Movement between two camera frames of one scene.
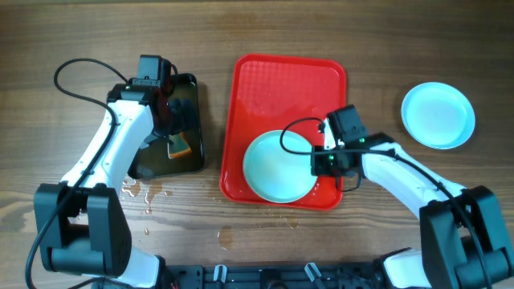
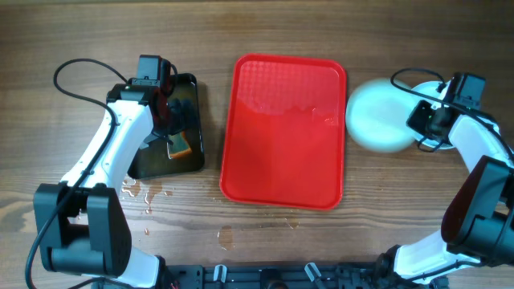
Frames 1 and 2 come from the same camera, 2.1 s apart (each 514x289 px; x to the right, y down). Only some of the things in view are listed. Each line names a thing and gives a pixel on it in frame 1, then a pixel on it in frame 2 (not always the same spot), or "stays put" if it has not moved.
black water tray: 181,151 stays put
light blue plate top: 277,166 to 377,114
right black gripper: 318,168 to 416,121
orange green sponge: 180,146 stays put
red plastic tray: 270,93 stays put
